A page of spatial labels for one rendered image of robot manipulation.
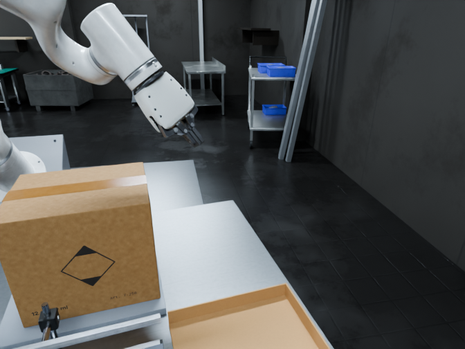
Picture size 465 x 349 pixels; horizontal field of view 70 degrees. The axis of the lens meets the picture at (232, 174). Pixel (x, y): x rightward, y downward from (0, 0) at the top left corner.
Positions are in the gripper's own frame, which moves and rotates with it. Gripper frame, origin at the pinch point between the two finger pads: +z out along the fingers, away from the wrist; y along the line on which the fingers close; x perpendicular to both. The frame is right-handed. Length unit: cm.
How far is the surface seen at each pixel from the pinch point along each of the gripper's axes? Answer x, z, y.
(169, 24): -524, -105, -402
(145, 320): 4.4, 17.9, 34.4
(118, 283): -12.6, 14.8, 32.1
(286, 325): 7.6, 44.9, 15.8
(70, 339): 0.6, 10.8, 44.5
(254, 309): 0.3, 40.7, 16.5
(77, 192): -13.9, -6.4, 24.4
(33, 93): -599, -145, -129
